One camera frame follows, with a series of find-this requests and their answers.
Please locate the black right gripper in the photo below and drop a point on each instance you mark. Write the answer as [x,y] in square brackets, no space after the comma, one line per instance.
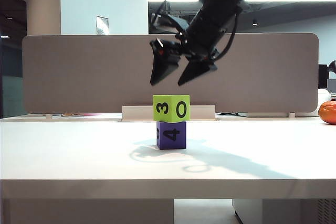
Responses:
[207,32]

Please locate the green foam number block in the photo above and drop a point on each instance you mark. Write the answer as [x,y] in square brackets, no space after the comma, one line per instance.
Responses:
[170,113]

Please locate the purple foam number block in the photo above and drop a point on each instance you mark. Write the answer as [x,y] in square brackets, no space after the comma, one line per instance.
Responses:
[179,142]

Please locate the small round ceiling lamp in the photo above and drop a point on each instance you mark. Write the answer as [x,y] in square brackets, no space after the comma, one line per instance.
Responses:
[254,22]

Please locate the pink paper sheet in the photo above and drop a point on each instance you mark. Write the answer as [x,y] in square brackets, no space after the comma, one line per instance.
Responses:
[92,115]

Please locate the grey fabric desk divider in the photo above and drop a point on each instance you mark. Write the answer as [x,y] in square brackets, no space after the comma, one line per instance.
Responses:
[78,72]

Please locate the black monitor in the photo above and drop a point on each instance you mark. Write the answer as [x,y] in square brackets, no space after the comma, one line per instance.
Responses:
[323,77]

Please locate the white rounded object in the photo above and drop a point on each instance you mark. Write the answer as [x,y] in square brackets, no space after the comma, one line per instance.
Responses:
[324,95]

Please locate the orange fruit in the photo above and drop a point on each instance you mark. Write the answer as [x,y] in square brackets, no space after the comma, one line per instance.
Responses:
[328,113]

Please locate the wall poster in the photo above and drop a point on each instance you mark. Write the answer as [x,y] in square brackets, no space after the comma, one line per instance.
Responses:
[102,26]

